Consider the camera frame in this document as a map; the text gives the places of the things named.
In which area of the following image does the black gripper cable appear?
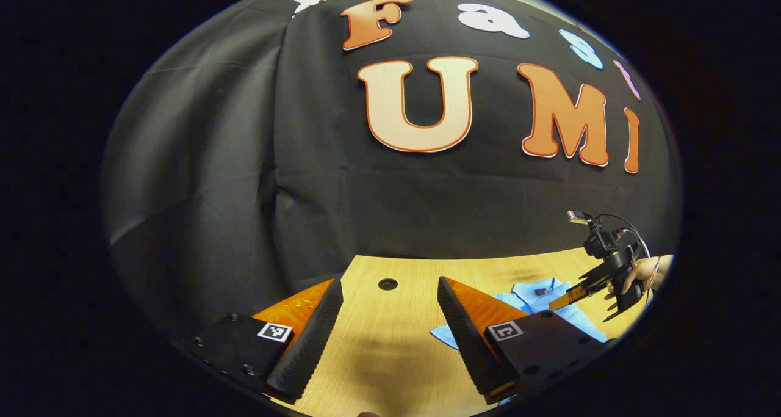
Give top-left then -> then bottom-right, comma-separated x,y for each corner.
595,213 -> 651,260

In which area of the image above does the black backdrop cloth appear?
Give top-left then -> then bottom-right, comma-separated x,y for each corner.
101,0 -> 683,344

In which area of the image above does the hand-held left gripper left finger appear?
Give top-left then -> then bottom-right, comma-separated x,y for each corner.
170,278 -> 344,405

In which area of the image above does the light blue T-shirt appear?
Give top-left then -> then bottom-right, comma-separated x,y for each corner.
430,276 -> 611,351

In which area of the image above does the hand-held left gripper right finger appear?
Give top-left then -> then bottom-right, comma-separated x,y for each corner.
437,277 -> 617,406

